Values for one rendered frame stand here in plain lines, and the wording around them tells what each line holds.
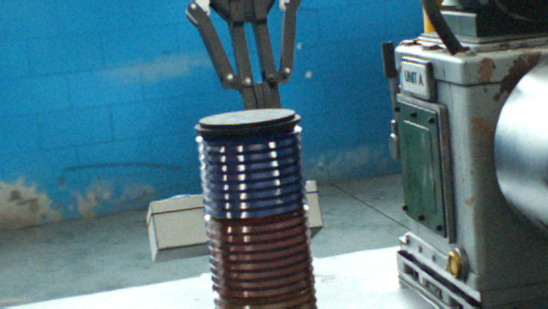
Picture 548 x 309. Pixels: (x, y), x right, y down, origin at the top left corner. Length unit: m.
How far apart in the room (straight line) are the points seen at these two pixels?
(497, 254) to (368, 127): 5.33
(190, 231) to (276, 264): 0.53
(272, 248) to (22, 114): 5.87
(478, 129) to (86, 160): 5.15
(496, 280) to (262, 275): 0.91
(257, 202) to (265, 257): 0.03
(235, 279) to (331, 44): 6.09
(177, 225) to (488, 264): 0.50
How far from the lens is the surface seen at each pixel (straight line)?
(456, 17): 1.69
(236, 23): 1.27
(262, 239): 0.65
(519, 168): 1.39
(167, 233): 1.18
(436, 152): 1.59
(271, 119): 0.65
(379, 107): 6.86
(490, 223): 1.53
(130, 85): 6.53
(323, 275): 1.90
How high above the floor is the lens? 1.31
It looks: 10 degrees down
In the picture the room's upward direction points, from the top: 5 degrees counter-clockwise
